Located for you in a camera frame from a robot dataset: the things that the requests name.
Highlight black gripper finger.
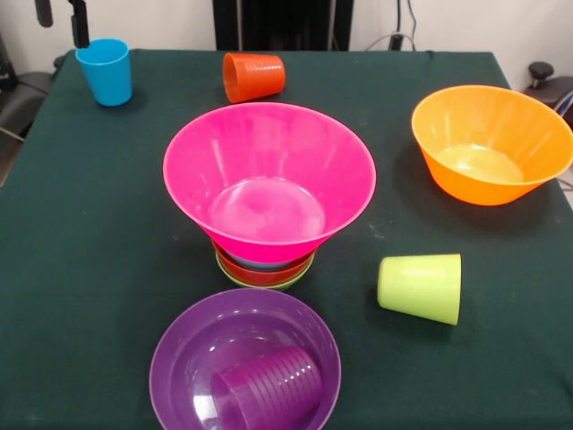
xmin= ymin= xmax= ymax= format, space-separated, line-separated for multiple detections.
xmin=67 ymin=0 xmax=90 ymax=49
xmin=35 ymin=0 xmax=55 ymax=29

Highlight blue plastic cup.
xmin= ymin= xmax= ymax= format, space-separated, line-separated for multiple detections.
xmin=74 ymin=38 xmax=133 ymax=108

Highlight orange plastic cup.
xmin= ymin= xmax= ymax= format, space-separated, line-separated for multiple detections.
xmin=222 ymin=52 xmax=287 ymax=104

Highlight pink plastic bowl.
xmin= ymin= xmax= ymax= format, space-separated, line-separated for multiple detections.
xmin=162 ymin=101 xmax=378 ymax=264

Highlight blue plastic bowl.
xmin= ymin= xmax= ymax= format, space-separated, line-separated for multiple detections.
xmin=230 ymin=254 xmax=290 ymax=272

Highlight orange plastic bowl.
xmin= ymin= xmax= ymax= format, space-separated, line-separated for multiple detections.
xmin=212 ymin=241 xmax=318 ymax=288

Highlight green plastic bowl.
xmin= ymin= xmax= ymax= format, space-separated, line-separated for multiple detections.
xmin=215 ymin=250 xmax=314 ymax=292

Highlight purple plastic bowl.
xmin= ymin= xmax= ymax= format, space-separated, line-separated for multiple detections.
xmin=149 ymin=288 xmax=343 ymax=430

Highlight purple plastic cup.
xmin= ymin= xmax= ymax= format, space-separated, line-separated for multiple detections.
xmin=210 ymin=345 xmax=324 ymax=430

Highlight lime green plastic cup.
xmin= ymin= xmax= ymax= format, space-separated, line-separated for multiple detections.
xmin=376 ymin=253 xmax=463 ymax=326

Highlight grey chair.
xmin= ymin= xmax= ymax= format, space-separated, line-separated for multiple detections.
xmin=0 ymin=33 xmax=59 ymax=144

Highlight yellow plastic bowl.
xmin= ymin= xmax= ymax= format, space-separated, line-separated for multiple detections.
xmin=411 ymin=84 xmax=573 ymax=207

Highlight black chair armrest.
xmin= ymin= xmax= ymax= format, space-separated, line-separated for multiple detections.
xmin=526 ymin=61 xmax=573 ymax=122

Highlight dark green tablecloth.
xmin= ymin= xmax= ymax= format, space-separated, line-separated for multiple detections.
xmin=0 ymin=47 xmax=573 ymax=430

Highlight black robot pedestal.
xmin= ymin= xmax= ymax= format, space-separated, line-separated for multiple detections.
xmin=213 ymin=0 xmax=355 ymax=51

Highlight black hanging cable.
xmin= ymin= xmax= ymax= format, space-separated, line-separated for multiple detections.
xmin=406 ymin=0 xmax=420 ymax=51

